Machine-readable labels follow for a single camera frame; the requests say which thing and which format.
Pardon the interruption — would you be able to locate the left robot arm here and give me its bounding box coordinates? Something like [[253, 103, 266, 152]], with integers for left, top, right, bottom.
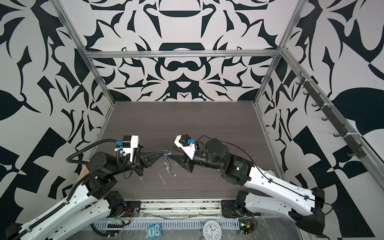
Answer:
[[6, 149, 164, 240]]

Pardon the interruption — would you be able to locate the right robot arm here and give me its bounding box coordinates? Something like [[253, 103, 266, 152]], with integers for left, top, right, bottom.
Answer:
[[166, 135, 326, 236]]

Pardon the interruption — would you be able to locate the blue owl toy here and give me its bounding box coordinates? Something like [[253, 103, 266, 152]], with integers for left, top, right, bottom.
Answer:
[[146, 223, 162, 240]]

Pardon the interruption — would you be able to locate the white analog clock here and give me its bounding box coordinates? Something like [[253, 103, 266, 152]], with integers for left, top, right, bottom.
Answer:
[[203, 220, 222, 240]]

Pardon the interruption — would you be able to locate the white square alarm clock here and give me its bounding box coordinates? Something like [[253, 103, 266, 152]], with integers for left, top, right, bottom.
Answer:
[[265, 170, 276, 177]]

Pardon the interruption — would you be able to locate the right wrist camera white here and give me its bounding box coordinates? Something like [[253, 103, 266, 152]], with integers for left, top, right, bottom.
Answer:
[[174, 135, 196, 160]]

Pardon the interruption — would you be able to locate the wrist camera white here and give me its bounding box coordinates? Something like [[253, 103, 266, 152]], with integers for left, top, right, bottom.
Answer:
[[174, 135, 196, 160], [115, 135, 139, 163]]

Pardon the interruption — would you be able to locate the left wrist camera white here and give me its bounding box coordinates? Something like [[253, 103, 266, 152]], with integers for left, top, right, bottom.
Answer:
[[115, 135, 139, 163]]

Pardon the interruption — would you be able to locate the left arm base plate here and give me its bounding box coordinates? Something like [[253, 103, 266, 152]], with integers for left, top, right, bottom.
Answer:
[[120, 201, 142, 218]]

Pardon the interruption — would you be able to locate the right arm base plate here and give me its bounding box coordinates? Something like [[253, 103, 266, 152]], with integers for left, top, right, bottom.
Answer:
[[221, 200, 245, 219]]

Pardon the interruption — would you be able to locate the white slotted cable duct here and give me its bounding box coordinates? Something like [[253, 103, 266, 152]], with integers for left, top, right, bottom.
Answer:
[[89, 218, 241, 231]]

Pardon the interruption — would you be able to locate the black corrugated cable hose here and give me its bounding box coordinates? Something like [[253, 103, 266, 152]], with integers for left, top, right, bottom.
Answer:
[[65, 138, 118, 165]]

